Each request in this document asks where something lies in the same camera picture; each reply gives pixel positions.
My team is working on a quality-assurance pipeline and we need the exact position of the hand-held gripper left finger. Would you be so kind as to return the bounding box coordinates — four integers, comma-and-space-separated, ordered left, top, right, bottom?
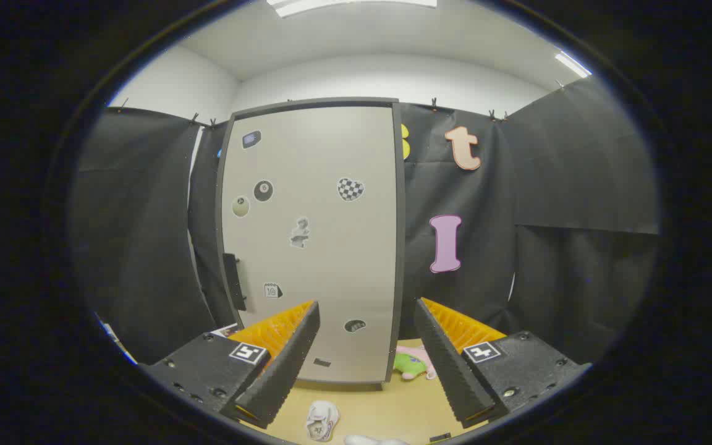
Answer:
140, 300, 321, 430

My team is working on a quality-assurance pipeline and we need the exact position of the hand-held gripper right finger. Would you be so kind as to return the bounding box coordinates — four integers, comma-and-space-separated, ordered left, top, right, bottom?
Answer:
413, 297, 593, 430

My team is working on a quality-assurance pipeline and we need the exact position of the white shoe red logo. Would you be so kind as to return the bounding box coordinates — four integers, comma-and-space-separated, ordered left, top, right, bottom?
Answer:
305, 400, 341, 442

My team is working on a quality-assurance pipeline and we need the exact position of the black door handle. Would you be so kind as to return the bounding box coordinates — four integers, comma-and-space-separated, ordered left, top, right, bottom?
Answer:
222, 253, 247, 312

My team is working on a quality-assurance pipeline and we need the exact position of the grey shoe cabinet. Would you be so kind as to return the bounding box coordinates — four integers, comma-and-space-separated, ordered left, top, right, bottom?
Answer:
216, 97, 406, 391

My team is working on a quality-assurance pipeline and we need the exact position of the pink green plush toy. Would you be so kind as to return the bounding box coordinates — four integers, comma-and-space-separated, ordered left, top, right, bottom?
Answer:
393, 345, 436, 380

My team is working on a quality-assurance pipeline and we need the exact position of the black backdrop cloth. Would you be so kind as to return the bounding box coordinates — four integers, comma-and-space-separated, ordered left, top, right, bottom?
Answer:
70, 77, 661, 365

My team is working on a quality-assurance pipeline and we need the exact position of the small ceiling light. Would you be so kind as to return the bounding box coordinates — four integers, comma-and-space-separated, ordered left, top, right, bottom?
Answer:
555, 51, 591, 79

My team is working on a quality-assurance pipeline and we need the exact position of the long ceiling light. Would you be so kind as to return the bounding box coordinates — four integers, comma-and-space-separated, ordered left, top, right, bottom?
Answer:
266, 0, 438, 18

